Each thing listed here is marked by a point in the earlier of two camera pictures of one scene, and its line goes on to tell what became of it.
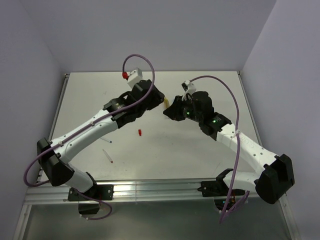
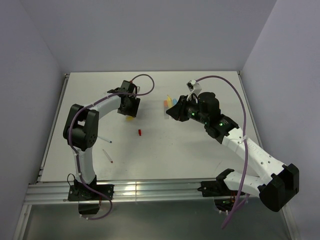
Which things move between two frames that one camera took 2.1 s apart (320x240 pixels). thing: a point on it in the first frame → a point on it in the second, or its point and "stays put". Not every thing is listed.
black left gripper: (158, 97) → (133, 111)
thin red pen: (107, 156) stays put
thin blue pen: (105, 139) stays put
